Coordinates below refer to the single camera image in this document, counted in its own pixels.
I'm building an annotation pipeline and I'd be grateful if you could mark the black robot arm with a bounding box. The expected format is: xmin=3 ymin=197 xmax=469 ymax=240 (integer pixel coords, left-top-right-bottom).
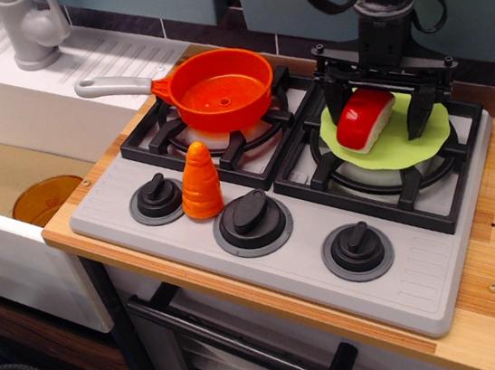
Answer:
xmin=308 ymin=0 xmax=457 ymax=139

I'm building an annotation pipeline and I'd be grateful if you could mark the black middle stove knob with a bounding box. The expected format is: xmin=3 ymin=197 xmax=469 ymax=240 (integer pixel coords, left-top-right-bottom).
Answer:
xmin=213 ymin=189 xmax=294 ymax=259

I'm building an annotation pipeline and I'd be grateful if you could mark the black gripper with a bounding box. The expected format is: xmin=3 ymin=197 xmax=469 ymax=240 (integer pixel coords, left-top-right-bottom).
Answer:
xmin=311 ymin=17 xmax=456 ymax=141

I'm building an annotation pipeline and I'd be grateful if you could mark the black stove knob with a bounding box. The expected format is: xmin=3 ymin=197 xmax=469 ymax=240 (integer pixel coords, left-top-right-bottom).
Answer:
xmin=213 ymin=189 xmax=294 ymax=259
xmin=129 ymin=173 xmax=184 ymax=227
xmin=321 ymin=221 xmax=395 ymax=283

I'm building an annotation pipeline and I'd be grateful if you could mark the black left stove knob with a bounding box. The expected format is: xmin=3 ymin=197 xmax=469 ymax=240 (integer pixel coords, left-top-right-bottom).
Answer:
xmin=129 ymin=173 xmax=184 ymax=227

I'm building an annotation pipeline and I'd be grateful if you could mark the orange toy carrot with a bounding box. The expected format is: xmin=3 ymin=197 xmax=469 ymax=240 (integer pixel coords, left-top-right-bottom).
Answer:
xmin=182 ymin=141 xmax=224 ymax=220

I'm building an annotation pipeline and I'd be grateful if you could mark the grey toy stove top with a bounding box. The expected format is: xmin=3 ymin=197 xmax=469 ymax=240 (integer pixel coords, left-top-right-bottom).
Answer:
xmin=70 ymin=111 xmax=492 ymax=337

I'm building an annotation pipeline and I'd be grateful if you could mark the black left burner grate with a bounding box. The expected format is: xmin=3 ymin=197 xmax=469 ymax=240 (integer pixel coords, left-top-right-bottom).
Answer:
xmin=120 ymin=66 xmax=322 ymax=189

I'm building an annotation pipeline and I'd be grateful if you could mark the white toy sink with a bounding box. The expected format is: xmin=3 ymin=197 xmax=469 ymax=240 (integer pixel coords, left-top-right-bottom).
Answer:
xmin=0 ymin=18 xmax=186 ymax=333

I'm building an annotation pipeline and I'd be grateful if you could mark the red white toy sushi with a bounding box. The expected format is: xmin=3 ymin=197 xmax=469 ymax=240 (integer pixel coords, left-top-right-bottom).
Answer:
xmin=336 ymin=88 xmax=395 ymax=155

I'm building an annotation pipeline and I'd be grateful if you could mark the green round plate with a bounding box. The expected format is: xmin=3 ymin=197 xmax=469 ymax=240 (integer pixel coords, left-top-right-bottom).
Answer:
xmin=319 ymin=93 xmax=451 ymax=170

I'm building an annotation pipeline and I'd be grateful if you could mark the orange toy pot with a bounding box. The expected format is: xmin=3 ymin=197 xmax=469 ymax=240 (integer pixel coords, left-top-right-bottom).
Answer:
xmin=74 ymin=48 xmax=273 ymax=134

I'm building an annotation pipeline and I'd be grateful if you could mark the grey toy faucet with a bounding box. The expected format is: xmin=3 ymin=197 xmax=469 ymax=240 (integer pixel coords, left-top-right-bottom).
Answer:
xmin=0 ymin=0 xmax=71 ymax=71

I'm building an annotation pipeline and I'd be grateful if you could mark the amber sink drain cup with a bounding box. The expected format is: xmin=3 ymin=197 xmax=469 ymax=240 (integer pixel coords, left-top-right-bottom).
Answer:
xmin=12 ymin=175 xmax=82 ymax=228

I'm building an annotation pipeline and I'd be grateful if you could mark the toy oven door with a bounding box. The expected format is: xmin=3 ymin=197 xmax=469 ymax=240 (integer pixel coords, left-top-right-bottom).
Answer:
xmin=127 ymin=286 xmax=357 ymax=370

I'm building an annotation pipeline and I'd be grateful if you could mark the black right stove knob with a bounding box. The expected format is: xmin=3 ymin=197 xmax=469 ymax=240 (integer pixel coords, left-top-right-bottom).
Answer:
xmin=321 ymin=221 xmax=395 ymax=283

